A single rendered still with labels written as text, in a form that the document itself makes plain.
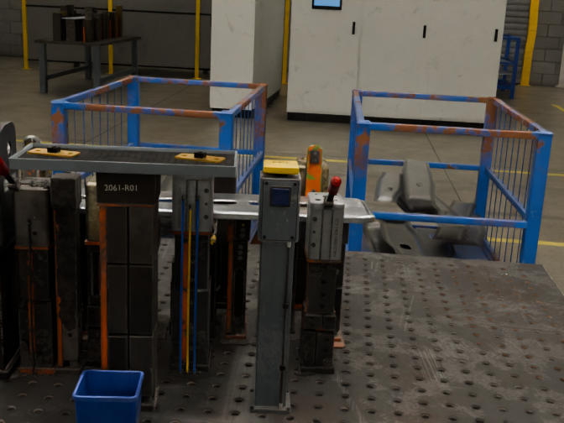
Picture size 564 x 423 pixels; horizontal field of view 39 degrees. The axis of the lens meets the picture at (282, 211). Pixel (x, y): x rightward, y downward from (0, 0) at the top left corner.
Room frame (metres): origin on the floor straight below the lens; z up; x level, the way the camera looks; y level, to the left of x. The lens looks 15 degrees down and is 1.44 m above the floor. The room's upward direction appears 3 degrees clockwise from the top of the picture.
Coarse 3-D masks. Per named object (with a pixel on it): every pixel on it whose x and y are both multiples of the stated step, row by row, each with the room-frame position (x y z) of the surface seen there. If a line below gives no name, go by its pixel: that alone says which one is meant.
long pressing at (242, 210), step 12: (84, 192) 1.71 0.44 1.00; (168, 192) 1.74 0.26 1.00; (84, 204) 1.61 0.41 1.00; (168, 204) 1.64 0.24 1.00; (216, 204) 1.66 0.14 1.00; (228, 204) 1.67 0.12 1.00; (240, 204) 1.67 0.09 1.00; (300, 204) 1.71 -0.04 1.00; (348, 204) 1.72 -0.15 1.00; (360, 204) 1.72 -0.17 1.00; (168, 216) 1.58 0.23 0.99; (216, 216) 1.59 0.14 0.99; (228, 216) 1.59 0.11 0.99; (240, 216) 1.59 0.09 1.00; (252, 216) 1.59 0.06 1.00; (300, 216) 1.60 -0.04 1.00; (348, 216) 1.61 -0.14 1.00; (360, 216) 1.61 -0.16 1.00; (372, 216) 1.62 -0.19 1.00
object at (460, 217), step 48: (384, 96) 4.44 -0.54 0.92; (432, 96) 4.42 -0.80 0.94; (384, 192) 3.69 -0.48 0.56; (432, 192) 3.67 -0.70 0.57; (480, 192) 4.38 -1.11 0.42; (528, 192) 3.29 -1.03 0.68; (384, 240) 3.69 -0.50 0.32; (432, 240) 3.87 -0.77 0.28; (480, 240) 3.65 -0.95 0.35; (528, 240) 3.24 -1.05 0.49
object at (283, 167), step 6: (264, 162) 1.36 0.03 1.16; (270, 162) 1.36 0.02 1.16; (276, 162) 1.36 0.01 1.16; (282, 162) 1.37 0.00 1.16; (288, 162) 1.37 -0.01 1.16; (294, 162) 1.37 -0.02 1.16; (264, 168) 1.32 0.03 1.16; (270, 168) 1.32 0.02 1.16; (276, 168) 1.33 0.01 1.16; (282, 168) 1.33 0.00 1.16; (288, 168) 1.33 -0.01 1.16; (294, 168) 1.33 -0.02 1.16; (276, 174) 1.34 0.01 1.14; (282, 174) 1.34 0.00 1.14; (294, 174) 1.33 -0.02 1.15
